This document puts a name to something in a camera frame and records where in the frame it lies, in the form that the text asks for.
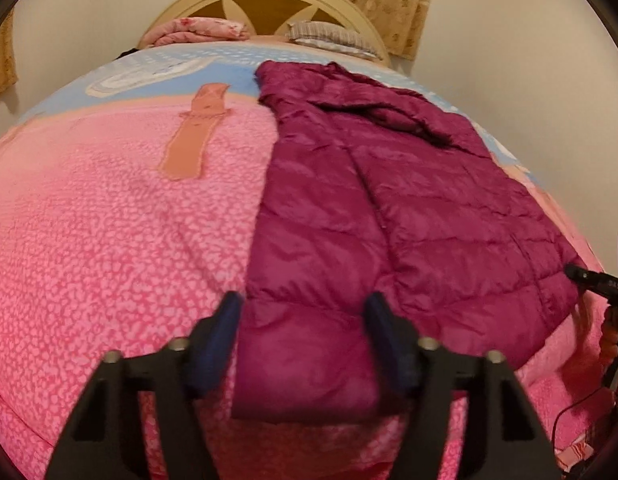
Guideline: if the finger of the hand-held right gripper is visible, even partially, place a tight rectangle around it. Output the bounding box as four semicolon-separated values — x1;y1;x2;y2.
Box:
564;265;618;307

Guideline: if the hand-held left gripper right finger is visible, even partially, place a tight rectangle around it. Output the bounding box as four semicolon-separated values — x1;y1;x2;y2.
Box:
364;291;562;480

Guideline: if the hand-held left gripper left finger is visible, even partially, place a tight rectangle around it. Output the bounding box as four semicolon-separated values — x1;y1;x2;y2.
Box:
44;290;247;480

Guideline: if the magenta quilted puffer jacket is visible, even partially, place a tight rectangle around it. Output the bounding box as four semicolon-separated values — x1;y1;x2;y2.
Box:
231;60;590;423

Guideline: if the person's right hand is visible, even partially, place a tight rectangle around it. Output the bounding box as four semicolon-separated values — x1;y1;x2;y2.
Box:
602;304;618;362

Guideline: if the bed with pink printed sheet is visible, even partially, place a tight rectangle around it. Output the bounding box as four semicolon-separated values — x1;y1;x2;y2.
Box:
0;35;618;480

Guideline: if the striped pillow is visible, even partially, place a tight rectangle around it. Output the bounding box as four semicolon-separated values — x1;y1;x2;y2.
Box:
285;20;380;58

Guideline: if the pink floral folded blanket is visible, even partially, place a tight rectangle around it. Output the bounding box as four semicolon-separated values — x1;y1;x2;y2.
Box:
141;16;251;48

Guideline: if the cream floral window curtain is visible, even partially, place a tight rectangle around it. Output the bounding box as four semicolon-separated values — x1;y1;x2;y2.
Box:
339;0;437;61

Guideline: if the cream floral side curtain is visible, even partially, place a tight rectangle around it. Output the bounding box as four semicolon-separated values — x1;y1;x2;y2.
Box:
0;10;18;103

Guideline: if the black cable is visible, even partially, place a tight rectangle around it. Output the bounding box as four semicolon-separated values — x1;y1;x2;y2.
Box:
550;385;615;461

